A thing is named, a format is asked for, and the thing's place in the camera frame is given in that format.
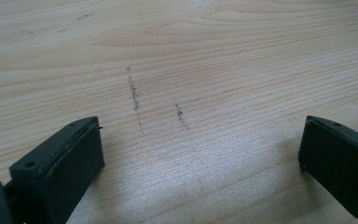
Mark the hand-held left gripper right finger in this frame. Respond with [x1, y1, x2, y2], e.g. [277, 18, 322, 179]
[297, 115, 358, 224]

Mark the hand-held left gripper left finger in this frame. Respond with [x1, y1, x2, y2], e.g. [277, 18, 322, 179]
[8, 116, 106, 224]

